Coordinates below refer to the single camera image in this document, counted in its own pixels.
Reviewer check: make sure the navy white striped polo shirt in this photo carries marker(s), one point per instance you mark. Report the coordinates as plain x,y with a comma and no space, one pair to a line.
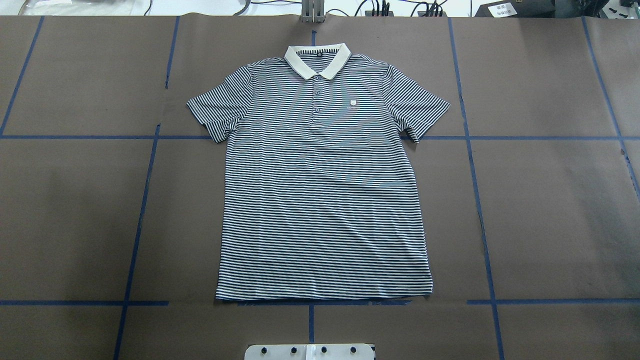
321,201

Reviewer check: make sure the black box with label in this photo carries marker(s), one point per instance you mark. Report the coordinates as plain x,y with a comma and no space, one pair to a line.
516,9

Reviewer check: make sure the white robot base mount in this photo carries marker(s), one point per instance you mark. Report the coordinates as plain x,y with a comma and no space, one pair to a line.
322,351

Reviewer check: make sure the aluminium camera post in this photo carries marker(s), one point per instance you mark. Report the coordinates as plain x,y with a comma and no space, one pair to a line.
312,11

